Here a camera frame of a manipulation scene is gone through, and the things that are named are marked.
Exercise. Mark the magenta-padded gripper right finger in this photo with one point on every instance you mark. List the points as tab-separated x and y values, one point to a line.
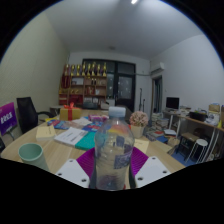
140	161

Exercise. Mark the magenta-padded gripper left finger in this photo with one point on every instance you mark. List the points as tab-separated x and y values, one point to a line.
86	163

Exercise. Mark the clear plastic water bottle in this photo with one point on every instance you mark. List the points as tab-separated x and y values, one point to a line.
114	150

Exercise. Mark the white book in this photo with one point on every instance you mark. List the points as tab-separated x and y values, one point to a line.
70	136

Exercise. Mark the blue colourful book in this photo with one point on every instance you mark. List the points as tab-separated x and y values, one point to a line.
91	126

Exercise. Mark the pink flowers in pot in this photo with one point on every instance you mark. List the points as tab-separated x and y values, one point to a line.
138	120

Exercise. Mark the stack of books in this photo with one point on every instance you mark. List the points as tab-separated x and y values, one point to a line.
158	121

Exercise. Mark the pink box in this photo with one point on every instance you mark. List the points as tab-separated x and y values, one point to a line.
97	118

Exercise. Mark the blue and red book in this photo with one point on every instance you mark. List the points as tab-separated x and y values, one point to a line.
58	124

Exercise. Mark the beige notebook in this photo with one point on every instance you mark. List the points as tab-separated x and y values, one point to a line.
46	131

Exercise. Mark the yellow gift box red ribbon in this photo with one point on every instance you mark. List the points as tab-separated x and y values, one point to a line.
70	113

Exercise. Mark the pale green cup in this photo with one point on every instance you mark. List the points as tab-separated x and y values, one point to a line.
31	155

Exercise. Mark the white round stool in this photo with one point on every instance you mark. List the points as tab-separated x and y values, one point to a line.
200	143

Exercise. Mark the small round side table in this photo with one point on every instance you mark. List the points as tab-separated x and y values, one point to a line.
56	107

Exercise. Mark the black tripod stand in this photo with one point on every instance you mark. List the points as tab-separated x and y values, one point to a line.
140	98

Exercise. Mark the black computer monitor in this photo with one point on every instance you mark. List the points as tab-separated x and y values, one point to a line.
172	103

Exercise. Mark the cluttered wooden side desk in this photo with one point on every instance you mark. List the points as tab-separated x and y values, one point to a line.
203	123

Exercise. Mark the wooden shelf unit with trophies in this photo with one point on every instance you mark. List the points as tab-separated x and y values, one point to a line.
83	85

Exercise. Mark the black office chair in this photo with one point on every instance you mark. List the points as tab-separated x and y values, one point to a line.
26	111

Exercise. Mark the dark glass door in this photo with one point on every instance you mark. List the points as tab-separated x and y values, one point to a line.
125	83

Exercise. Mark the purple sign board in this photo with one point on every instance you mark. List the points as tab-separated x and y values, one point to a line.
7	118

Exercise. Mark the ceiling light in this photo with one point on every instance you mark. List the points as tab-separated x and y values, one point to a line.
134	1

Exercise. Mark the white wall air conditioner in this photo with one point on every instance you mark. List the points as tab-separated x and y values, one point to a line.
157	67

